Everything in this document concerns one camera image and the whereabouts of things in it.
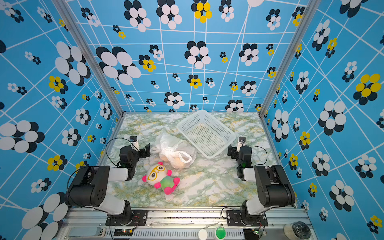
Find translucent white plastic bag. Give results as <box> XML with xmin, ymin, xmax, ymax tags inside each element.
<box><xmin>151</xmin><ymin>132</ymin><xmax>197</xmax><ymax>169</ymax></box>

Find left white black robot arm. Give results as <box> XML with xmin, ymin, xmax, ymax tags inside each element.
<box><xmin>65</xmin><ymin>144</ymin><xmax>151</xmax><ymax>222</ymax></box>

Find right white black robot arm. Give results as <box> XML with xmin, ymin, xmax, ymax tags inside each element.
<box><xmin>228</xmin><ymin>146</ymin><xmax>296</xmax><ymax>218</ymax></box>

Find white plastic mesh basket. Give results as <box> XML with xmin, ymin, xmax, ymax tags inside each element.
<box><xmin>177</xmin><ymin>110</ymin><xmax>236</xmax><ymax>159</ymax></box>

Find colourful plush toy with glasses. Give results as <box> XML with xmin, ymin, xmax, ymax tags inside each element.
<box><xmin>142</xmin><ymin>162</ymin><xmax>181</xmax><ymax>195</ymax></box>

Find green round button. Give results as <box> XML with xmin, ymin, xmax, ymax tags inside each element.
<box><xmin>214</xmin><ymin>227</ymin><xmax>226</xmax><ymax>240</ymax></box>

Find white round button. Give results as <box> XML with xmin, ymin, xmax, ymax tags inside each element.
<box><xmin>198</xmin><ymin>229</ymin><xmax>208</xmax><ymax>240</ymax></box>

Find clear tape roll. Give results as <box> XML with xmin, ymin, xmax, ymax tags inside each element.
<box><xmin>284</xmin><ymin>222</ymin><xmax>312</xmax><ymax>240</ymax></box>

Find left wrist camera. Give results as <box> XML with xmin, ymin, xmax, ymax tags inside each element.
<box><xmin>129</xmin><ymin>136</ymin><xmax>140</xmax><ymax>152</ymax></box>

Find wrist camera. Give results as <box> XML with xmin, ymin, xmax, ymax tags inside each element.
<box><xmin>237</xmin><ymin>136</ymin><xmax>246</xmax><ymax>152</ymax></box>
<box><xmin>129</xmin><ymin>136</ymin><xmax>140</xmax><ymax>152</ymax></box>

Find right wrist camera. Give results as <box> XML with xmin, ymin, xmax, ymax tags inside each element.
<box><xmin>237</xmin><ymin>136</ymin><xmax>246</xmax><ymax>152</ymax></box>

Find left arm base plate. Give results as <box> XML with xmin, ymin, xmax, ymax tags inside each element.
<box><xmin>106</xmin><ymin>209</ymin><xmax>149</xmax><ymax>227</ymax></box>

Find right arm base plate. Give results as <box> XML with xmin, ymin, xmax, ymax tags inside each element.
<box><xmin>226</xmin><ymin>210</ymin><xmax>268</xmax><ymax>228</ymax></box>

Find aluminium front rail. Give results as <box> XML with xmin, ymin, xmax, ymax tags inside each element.
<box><xmin>56</xmin><ymin>207</ymin><xmax>317</xmax><ymax>240</ymax></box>

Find left aluminium corner post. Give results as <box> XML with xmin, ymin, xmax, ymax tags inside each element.
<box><xmin>52</xmin><ymin>1</ymin><xmax>124</xmax><ymax>118</ymax></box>

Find aluminium corner post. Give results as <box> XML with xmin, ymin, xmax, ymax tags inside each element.
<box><xmin>52</xmin><ymin>1</ymin><xmax>124</xmax><ymax>118</ymax></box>
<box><xmin>260</xmin><ymin>0</ymin><xmax>321</xmax><ymax>117</ymax></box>

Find right aluminium corner post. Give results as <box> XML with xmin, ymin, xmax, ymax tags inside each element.
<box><xmin>260</xmin><ymin>0</ymin><xmax>321</xmax><ymax>117</ymax></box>

